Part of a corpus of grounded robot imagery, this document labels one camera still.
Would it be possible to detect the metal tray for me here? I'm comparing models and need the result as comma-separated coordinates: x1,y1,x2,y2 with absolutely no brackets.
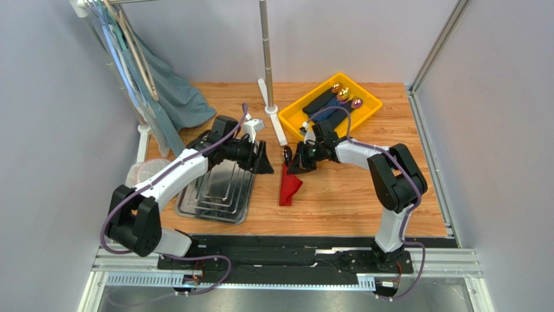
175,159,255,225

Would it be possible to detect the white pink mesh cover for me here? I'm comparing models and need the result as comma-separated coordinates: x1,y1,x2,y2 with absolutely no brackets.
124,158,171,188

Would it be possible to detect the yellow plastic bin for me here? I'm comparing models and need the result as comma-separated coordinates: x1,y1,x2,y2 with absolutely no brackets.
278,73,383,140

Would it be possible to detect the wooden clothes hanger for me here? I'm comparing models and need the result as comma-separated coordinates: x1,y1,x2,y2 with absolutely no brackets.
103,0,159,101

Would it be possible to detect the metal pole white base stand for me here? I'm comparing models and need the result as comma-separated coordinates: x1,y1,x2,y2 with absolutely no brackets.
257,0,288,146

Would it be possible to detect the grey-blue hanging cloth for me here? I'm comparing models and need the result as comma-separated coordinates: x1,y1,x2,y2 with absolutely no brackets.
91,1,216,155

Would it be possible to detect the aluminium frame post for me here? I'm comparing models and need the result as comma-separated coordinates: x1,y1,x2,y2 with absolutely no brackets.
408,0,471,94

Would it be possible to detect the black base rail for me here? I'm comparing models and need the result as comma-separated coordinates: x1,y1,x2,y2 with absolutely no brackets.
116,232,434,287

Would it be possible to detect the blue napkin roll gold spoon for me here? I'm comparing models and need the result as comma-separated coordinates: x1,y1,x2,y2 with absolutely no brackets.
309,87,350,122

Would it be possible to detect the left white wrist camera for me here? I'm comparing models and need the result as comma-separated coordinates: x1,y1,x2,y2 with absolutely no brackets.
242,118,265,143

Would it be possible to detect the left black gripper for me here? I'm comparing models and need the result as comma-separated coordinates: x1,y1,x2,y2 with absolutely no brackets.
223,135,274,175

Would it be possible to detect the red paper napkin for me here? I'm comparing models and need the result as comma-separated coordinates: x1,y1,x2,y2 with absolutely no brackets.
279,163,303,206

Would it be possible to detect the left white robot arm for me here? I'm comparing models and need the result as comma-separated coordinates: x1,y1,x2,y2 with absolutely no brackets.
101,115,274,257

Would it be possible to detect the black napkin roll purple spoon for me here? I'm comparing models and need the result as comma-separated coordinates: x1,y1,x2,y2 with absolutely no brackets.
323,98,363,129

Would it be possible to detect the black napkin roll gold spoon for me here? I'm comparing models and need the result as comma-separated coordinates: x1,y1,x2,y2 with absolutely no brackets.
302,83,343,116

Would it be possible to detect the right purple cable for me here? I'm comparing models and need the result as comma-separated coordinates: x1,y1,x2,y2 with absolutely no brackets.
302,105,427,302

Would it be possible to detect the white clothes rack post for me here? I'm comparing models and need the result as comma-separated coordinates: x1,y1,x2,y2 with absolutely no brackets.
69,0,152,135

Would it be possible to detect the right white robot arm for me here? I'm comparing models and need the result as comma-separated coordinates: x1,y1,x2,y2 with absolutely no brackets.
287,121,428,271

